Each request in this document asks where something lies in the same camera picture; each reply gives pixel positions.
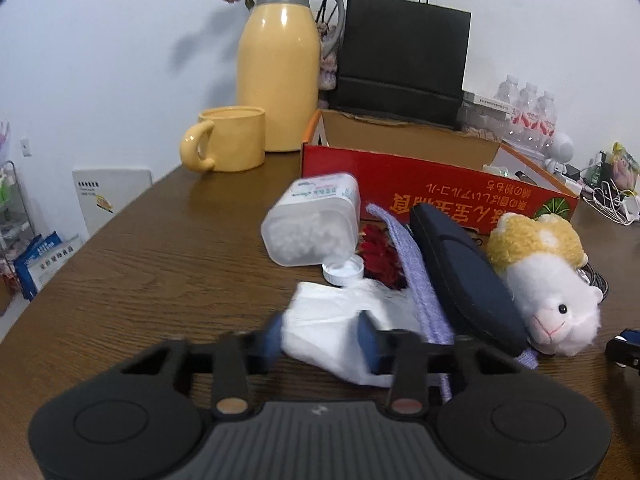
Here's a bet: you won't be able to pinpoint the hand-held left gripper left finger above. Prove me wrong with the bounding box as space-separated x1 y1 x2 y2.
107 312 286 422

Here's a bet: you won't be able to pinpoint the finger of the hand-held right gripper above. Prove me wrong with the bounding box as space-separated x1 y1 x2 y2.
605 328 640 373

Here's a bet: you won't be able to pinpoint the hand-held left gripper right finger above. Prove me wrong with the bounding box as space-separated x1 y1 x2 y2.
356 310 538 418

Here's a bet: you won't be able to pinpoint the black braided cable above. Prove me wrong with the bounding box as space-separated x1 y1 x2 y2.
580 262 611 306

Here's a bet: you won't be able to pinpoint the white jar lid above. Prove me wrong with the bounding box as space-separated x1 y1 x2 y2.
322 255 366 287

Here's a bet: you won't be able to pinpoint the purple knitted cloth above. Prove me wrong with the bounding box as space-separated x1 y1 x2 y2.
365 203 540 403

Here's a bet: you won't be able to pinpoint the yellow white plush toy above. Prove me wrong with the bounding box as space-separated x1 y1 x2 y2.
486 212 603 358

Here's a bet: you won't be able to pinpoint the clear cotton swab jar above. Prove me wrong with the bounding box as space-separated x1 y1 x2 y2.
260 172 362 267

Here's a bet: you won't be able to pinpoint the dark blue glasses case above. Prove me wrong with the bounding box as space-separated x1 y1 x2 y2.
409 206 530 357

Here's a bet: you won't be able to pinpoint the red cardboard box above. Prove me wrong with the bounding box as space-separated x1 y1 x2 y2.
301 108 581 238

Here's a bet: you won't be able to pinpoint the red artificial flower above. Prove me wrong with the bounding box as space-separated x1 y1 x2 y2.
357 223 407 291

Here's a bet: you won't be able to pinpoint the dark green bottle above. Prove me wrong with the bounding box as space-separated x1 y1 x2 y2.
585 152 610 184

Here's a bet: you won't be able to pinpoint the small wrapped flower bouquet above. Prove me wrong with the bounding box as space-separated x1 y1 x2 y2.
611 142 640 192

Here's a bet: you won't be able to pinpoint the yellow mug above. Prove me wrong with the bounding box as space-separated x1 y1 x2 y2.
180 105 266 173

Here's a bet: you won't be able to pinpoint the white robot figurine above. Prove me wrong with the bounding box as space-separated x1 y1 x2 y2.
545 132 577 173

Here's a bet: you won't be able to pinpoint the white flat carton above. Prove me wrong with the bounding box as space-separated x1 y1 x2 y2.
72 166 153 241

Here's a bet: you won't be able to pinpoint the blue white packets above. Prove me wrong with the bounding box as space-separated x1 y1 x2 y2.
14 232 83 301

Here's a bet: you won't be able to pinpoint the clear water bottle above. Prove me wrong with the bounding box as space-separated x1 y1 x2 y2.
511 81 540 143
494 75 521 133
532 91 558 148

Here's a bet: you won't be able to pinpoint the clear container of seeds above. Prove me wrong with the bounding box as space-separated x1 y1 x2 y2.
457 105 511 140

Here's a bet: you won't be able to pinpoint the yellow thermos jug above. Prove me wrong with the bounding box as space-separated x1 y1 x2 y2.
236 0 346 153

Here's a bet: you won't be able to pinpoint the white flat box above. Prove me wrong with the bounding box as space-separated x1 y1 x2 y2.
462 91 513 111

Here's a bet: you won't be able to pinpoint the mottled pink vase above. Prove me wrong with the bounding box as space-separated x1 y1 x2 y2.
318 22 342 92

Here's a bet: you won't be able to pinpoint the black paper bag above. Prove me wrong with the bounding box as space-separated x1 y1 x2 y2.
327 0 472 132

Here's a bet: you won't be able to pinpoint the white cables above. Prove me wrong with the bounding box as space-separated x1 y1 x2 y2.
580 177 640 226

